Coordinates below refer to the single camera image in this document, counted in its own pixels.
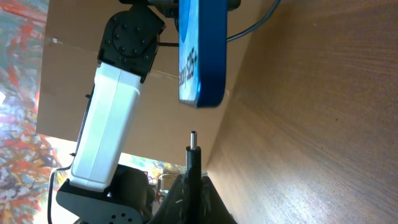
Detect left black camera cable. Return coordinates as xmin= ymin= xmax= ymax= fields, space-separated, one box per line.
xmin=46 ymin=0 xmax=282 ymax=224

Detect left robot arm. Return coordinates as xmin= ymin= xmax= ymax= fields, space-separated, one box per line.
xmin=55 ymin=1 xmax=165 ymax=223

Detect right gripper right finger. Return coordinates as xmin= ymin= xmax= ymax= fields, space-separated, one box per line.
xmin=199 ymin=176 xmax=237 ymax=224

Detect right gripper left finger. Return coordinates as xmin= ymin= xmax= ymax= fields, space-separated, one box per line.
xmin=147 ymin=174 xmax=187 ymax=224

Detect blue Samsung Galaxy smartphone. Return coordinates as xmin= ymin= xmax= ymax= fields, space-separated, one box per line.
xmin=178 ymin=0 xmax=228 ymax=108

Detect black USB charging cable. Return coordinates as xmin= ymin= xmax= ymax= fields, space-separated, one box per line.
xmin=184 ymin=130 xmax=203 ymax=224

